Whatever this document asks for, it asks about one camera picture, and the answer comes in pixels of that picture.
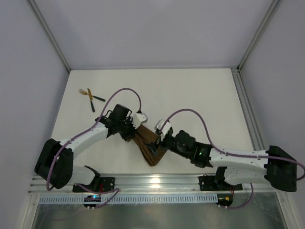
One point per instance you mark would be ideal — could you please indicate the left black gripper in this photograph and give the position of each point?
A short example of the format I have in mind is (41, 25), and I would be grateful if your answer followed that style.
(130, 136)

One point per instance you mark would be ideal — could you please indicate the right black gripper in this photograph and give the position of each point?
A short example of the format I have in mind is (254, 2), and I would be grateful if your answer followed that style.
(157, 145)

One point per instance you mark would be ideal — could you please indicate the brown cloth napkin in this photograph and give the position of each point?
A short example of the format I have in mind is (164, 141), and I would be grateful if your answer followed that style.
(143, 138)

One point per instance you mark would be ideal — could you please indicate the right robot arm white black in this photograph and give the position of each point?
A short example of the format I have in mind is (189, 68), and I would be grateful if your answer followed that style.
(273, 166)

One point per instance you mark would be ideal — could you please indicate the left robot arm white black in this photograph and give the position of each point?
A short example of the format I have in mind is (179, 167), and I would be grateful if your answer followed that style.
(55, 163)

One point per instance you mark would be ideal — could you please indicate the left black controller board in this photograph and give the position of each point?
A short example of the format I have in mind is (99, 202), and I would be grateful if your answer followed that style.
(92, 201)

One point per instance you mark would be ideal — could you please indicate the black controller board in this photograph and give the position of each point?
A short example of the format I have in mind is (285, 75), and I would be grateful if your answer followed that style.
(92, 201)
(224, 201)

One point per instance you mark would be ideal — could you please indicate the right black controller board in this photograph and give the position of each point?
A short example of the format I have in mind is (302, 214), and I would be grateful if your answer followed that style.
(224, 201)

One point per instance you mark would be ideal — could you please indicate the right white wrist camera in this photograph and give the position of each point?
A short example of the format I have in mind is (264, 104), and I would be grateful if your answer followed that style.
(162, 128)

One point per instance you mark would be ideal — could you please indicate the front aluminium rail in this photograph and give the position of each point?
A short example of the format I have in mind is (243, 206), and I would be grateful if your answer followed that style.
(144, 183)

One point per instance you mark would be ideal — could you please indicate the aluminium rail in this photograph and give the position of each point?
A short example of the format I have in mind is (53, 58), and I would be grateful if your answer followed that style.
(255, 133)
(144, 183)

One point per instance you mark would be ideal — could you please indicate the gold knife green handle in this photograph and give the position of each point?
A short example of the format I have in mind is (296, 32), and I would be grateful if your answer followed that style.
(91, 98)

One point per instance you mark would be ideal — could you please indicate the gold fork green handle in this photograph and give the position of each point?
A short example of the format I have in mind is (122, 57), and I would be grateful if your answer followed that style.
(96, 97)

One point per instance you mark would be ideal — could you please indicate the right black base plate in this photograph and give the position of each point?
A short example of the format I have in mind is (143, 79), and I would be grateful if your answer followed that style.
(209, 182)

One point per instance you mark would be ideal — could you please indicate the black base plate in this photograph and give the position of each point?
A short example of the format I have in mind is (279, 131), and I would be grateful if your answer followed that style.
(209, 182)
(107, 184)

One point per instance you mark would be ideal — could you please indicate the grey slotted cable duct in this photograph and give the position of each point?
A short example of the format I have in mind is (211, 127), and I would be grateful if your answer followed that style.
(133, 199)

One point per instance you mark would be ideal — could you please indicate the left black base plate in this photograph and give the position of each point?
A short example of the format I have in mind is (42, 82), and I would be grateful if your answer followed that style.
(107, 184)

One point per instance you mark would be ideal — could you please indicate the right aluminium rail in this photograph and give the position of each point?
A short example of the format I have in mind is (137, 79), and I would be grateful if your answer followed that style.
(255, 133)

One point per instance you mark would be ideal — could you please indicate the left aluminium frame post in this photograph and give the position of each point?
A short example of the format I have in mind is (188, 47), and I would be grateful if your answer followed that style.
(44, 25)

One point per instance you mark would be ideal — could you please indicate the aluminium frame post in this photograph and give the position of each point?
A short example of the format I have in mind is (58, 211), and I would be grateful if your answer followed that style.
(44, 25)
(272, 9)

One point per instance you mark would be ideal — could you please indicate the right aluminium frame post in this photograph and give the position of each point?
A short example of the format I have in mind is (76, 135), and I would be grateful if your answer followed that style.
(272, 9)

